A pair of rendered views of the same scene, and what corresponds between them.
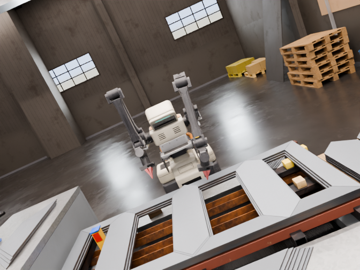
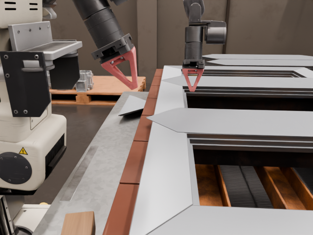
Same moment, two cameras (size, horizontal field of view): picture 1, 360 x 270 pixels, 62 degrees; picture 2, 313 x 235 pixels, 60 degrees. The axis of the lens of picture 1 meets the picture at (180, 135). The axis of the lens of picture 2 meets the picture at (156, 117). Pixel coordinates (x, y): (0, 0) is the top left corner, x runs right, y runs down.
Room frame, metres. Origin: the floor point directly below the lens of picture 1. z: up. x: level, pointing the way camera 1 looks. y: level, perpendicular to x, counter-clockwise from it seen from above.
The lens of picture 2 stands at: (1.86, 0.82, 1.13)
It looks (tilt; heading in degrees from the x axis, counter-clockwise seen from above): 22 degrees down; 270
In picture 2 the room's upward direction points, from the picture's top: straight up
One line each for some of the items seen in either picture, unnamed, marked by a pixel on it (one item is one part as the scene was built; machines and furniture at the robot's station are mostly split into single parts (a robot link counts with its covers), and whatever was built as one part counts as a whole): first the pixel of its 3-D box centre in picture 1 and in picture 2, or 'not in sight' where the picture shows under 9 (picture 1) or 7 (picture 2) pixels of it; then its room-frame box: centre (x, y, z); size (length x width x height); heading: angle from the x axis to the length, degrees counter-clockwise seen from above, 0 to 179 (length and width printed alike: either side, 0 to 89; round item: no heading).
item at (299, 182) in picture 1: (299, 182); not in sight; (1.42, -0.47, 0.79); 0.06 x 0.05 x 0.04; 176
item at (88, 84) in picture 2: not in sight; (91, 81); (2.79, -2.93, 0.20); 1.47 x 0.98 x 0.40; 179
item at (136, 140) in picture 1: (126, 120); not in sight; (2.01, 0.29, 1.40); 0.11 x 0.06 x 0.43; 89
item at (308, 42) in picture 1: (315, 58); not in sight; (6.03, -3.20, 0.43); 1.24 x 0.84 x 0.87; 179
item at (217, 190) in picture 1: (217, 189); (119, 143); (2.01, -0.09, 0.67); 1.30 x 0.20 x 0.03; 86
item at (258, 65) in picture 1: (256, 67); not in sight; (10.02, -3.32, 0.20); 1.08 x 0.74 x 0.39; 179
